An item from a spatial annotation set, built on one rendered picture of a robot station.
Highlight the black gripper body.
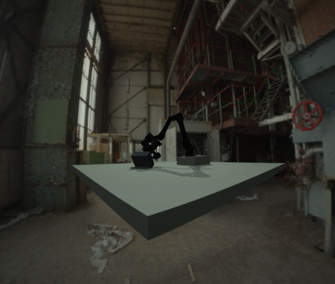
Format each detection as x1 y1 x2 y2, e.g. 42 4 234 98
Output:
141 139 161 160

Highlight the grey sloped panel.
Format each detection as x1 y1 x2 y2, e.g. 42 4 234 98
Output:
130 151 154 169

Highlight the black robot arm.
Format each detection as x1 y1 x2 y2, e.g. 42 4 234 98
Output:
144 112 194 157

